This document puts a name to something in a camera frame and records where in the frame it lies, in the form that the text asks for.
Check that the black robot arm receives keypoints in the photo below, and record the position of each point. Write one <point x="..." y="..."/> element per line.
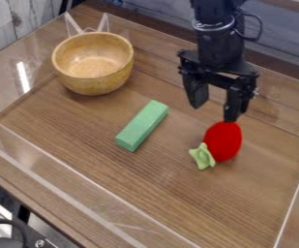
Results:
<point x="222" y="11"/>

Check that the clear acrylic tray wall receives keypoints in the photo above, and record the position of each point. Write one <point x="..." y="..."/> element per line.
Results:
<point x="146" y="199"/>

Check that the red plush strawberry toy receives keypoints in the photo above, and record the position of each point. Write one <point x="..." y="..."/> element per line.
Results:
<point x="219" y="146"/>

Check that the green rectangular block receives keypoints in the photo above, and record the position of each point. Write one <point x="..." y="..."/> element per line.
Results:
<point x="140" y="126"/>

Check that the black metal stand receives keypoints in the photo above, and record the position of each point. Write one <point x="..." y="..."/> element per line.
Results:
<point x="40" y="234"/>

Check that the wooden bowl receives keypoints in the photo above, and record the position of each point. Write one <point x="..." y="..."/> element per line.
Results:
<point x="94" y="62"/>

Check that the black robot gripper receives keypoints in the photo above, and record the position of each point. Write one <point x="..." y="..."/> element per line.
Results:
<point x="216" y="64"/>

